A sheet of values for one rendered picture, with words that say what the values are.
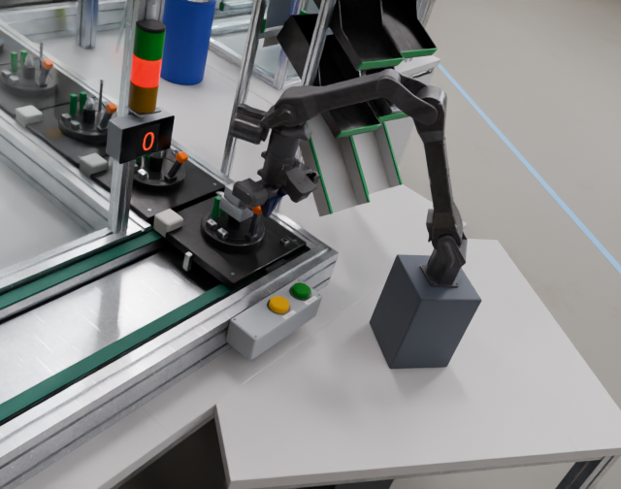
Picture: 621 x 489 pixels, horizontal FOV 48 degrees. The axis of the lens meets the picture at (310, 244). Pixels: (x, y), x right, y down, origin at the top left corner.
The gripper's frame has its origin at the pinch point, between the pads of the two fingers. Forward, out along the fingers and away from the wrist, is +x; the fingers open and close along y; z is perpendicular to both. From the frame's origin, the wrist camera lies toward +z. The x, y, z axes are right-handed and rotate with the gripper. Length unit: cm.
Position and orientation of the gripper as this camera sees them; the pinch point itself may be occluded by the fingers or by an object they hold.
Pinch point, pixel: (269, 202)
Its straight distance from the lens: 142.1
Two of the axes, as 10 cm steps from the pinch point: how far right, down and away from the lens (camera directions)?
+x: -2.3, 7.8, 5.8
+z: 7.6, 5.2, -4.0
